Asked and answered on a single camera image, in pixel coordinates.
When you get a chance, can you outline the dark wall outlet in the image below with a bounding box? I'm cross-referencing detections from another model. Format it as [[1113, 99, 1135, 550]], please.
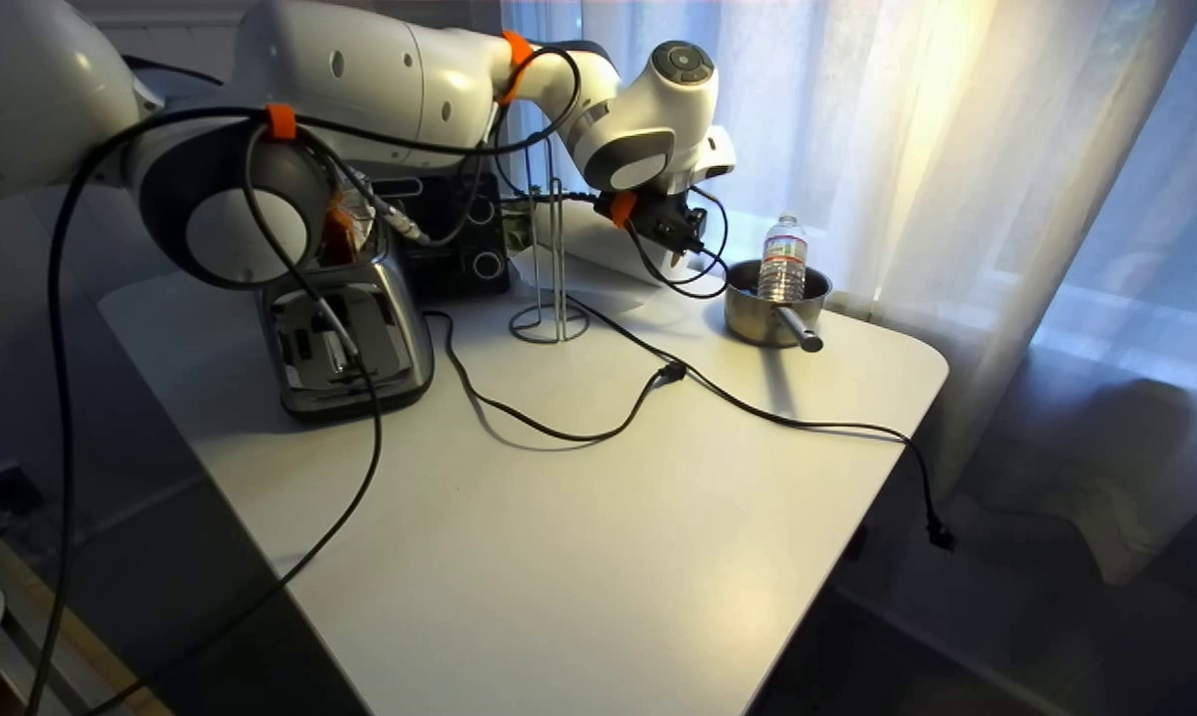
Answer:
[[0, 456, 46, 525]]

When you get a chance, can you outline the small clear water bottle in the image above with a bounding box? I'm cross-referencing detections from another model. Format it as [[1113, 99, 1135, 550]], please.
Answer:
[[754, 212, 811, 305]]

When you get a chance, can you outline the black oven power cord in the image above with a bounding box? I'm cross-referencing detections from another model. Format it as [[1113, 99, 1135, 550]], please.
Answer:
[[565, 290, 958, 553]]

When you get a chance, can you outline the silver toaster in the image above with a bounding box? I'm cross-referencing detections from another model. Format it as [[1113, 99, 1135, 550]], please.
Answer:
[[255, 241, 436, 428]]

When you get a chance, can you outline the white sheer curtain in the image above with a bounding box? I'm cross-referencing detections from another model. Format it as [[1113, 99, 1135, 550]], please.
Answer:
[[494, 0, 1197, 501]]

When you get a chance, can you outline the black toaster power cord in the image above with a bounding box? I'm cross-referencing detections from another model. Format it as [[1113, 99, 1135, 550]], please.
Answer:
[[417, 305, 693, 449]]

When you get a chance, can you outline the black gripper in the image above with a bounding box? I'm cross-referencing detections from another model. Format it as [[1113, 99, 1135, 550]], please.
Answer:
[[632, 191, 727, 290]]

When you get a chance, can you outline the steel pot with handle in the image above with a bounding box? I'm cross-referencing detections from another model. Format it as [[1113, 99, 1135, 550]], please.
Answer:
[[719, 255, 835, 358]]

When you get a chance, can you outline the wire paper towel holder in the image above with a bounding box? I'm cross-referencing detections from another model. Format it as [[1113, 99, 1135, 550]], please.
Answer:
[[507, 133, 603, 349]]

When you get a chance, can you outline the black toaster oven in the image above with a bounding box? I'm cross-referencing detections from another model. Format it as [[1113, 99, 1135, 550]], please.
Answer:
[[367, 162, 516, 304]]

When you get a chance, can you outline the white cushioned seat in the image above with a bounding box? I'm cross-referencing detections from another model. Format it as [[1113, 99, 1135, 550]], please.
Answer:
[[979, 282, 1197, 594]]

